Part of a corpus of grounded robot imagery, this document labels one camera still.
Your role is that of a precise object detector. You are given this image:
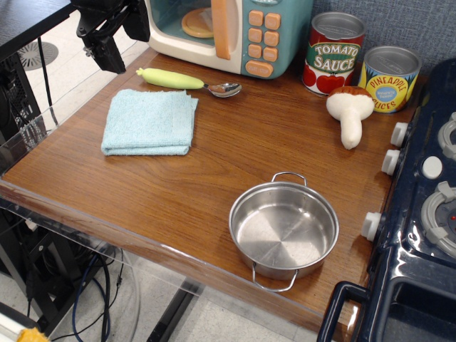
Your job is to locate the teal toy microwave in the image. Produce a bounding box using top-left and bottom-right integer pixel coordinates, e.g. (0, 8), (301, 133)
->
(146, 1), (314, 79)

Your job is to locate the black floor cable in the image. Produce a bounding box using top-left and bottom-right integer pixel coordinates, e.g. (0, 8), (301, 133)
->
(49, 249), (125, 342)

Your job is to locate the plush toy mushroom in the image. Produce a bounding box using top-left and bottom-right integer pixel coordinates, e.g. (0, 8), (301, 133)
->
(326, 86), (374, 150)

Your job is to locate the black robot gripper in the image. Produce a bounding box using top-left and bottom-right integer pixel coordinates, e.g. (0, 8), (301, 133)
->
(71, 0), (150, 74)

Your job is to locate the dark blue toy stove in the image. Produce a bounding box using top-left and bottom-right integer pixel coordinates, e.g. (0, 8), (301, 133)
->
(318, 59), (455, 341)

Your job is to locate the light blue rag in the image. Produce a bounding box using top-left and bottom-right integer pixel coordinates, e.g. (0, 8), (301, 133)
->
(101, 89), (198, 156)

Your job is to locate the tomato sauce can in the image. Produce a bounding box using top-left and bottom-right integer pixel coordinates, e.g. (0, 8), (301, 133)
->
(302, 11), (366, 95)

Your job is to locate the blue floor cable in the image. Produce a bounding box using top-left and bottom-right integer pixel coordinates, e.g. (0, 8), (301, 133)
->
(72, 254), (111, 342)

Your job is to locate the clear acrylic table guard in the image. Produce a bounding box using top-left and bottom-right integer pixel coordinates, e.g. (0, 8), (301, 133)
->
(1, 51), (331, 325)

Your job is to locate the black side desk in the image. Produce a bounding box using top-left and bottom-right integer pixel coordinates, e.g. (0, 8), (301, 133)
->
(1, 0), (76, 60)

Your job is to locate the pineapple slices can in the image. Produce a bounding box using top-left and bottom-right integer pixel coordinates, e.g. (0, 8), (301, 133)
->
(358, 46), (422, 114)

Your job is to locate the green handled metal spoon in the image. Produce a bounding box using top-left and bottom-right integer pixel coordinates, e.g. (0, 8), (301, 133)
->
(136, 68), (242, 98)

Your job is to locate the stainless steel pot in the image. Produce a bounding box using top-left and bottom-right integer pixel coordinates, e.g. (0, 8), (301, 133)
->
(228, 172), (340, 293)

